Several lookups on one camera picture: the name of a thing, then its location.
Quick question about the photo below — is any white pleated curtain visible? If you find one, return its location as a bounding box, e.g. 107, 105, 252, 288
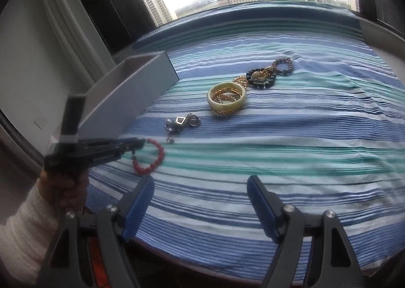
35, 0, 118, 86

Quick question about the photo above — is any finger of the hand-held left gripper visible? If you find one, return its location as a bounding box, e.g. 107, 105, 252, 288
94, 145, 142, 163
95, 137, 147, 149

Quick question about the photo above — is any brown bead bracelet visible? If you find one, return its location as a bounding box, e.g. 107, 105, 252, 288
272, 57, 293, 76

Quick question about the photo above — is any silver hoop earring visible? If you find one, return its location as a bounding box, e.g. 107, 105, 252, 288
185, 113, 202, 127

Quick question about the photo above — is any person's left forearm white sleeve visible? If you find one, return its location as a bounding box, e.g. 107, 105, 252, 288
0, 185, 62, 288

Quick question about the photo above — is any person's left hand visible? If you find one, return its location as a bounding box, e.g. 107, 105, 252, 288
39, 169, 90, 213

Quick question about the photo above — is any white cardboard box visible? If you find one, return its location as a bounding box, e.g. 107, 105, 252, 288
47, 51, 180, 152

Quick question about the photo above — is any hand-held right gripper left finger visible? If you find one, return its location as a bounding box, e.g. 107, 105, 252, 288
35, 175, 155, 288

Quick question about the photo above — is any gold bead bracelet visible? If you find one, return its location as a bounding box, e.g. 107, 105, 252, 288
232, 75, 251, 88

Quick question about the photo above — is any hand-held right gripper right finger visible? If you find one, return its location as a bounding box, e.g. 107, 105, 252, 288
247, 175, 371, 288

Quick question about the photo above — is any black bead bracelet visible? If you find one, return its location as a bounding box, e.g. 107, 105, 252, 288
246, 69, 277, 89

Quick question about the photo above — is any red bead bracelet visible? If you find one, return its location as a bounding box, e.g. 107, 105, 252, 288
131, 138, 165, 176

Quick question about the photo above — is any pale green jade bangle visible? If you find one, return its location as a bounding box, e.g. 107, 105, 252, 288
207, 82, 247, 112

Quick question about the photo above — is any blue green striped bed sheet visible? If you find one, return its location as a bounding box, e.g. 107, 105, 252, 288
84, 0, 403, 279

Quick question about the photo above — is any long orange bead necklace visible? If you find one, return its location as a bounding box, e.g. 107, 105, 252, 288
211, 88, 246, 117

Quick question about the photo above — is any silver drop earring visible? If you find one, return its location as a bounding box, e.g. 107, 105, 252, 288
164, 115, 187, 144

